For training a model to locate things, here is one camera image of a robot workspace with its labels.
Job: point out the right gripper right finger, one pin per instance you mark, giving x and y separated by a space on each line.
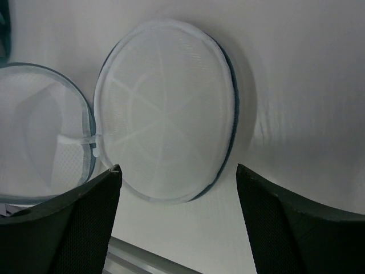
289 233

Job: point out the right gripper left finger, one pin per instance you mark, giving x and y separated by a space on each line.
66 234

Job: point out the white mesh laundry bag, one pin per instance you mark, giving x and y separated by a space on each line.
165 110

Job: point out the teal plastic basket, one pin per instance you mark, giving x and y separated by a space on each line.
5 31

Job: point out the aluminium front rail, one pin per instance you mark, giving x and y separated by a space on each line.
123 257

